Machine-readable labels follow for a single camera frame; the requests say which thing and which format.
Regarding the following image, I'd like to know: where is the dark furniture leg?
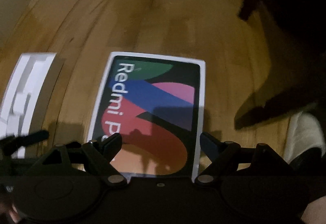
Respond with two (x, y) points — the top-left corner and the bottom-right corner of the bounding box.
(234, 88), (322, 130)

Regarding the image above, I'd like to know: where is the Redmi Pad box lid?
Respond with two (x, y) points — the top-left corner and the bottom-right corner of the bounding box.
(87, 51), (206, 179)

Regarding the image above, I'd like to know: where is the white open box tray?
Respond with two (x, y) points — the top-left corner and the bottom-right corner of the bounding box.
(0, 52), (66, 158)

